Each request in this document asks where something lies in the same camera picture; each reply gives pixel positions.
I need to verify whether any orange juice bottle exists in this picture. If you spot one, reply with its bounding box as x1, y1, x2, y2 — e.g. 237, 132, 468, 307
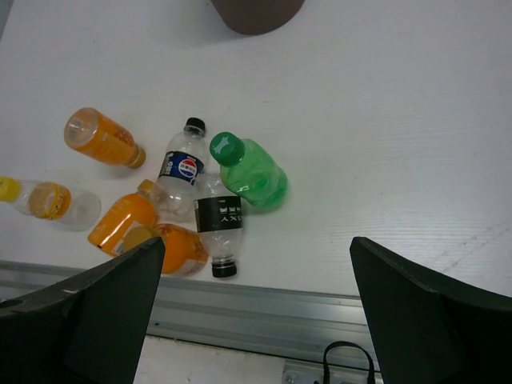
64, 107, 146, 169
87, 179, 157, 257
123, 223, 208, 276

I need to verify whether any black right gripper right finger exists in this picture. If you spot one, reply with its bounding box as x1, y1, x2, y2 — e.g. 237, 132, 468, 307
350, 237, 511, 383

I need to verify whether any black cable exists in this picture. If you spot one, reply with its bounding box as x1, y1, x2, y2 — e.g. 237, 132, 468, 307
322, 341, 378, 384

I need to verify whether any orange juice bottle front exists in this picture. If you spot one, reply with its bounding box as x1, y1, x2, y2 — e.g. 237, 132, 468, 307
123, 223, 208, 276

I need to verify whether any clear bottle black label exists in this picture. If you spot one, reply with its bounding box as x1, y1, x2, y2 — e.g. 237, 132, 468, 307
194, 173, 243, 279

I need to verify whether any brown plastic bin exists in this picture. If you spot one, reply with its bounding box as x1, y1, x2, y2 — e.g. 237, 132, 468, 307
211, 0, 305, 35

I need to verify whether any aluminium table edge rail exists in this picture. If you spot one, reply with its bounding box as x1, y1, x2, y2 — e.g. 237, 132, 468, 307
1, 262, 377, 369

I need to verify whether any clear Pepsi bottle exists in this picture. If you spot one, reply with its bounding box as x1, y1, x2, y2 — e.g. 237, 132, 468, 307
150, 117, 209, 222

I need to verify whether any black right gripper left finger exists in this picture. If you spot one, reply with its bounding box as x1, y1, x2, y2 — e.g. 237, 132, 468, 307
1, 238, 165, 383

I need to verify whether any clear bottle yellow cap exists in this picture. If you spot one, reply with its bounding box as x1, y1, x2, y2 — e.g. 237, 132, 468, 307
1, 176, 102, 232

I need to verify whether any green plastic bottle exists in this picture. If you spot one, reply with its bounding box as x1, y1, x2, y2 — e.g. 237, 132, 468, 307
210, 132, 288, 210

